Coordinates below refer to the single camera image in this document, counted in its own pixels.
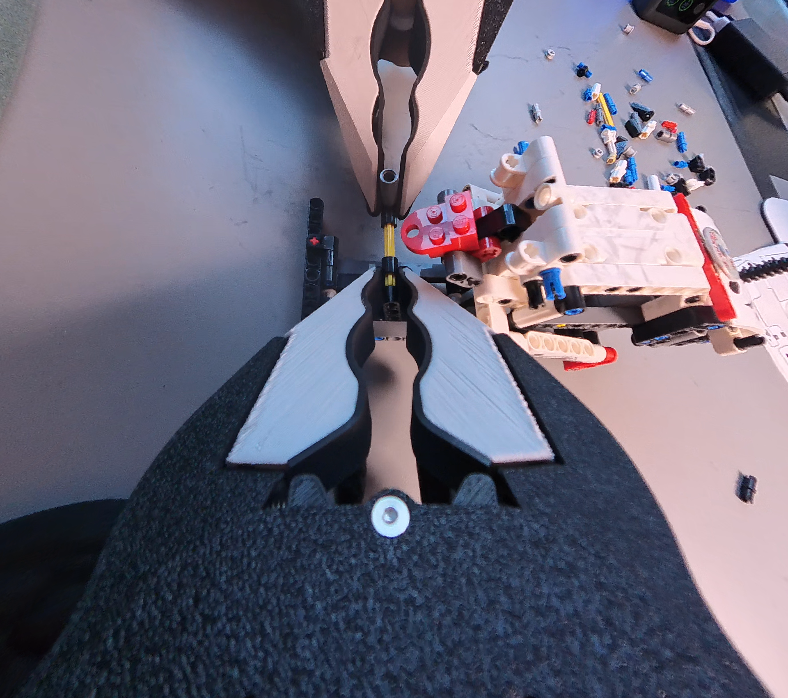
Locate dark grey flat mat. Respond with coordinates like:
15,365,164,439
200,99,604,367
692,36,788,200

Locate white sticker sheet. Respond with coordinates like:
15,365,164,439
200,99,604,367
733,243,788,385

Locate pile of small brick pieces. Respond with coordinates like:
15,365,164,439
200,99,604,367
526,21,718,194

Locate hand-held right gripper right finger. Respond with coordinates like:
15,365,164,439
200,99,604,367
399,272,556,505

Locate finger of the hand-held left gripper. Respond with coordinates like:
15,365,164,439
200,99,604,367
396,0,496,220
319,0,395,217

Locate black power adapter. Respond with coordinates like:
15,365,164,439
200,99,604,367
702,18,788,102

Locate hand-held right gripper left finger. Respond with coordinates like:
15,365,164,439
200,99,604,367
225,271,376,505

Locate white cord loop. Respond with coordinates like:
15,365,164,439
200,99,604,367
686,11,730,46

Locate black cylindrical axle connector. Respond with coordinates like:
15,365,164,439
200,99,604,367
377,167,401,226

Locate white brick toy truck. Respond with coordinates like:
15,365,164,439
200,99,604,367
302,135,788,373

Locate person's green jacket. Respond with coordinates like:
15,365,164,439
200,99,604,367
0,0,41,114

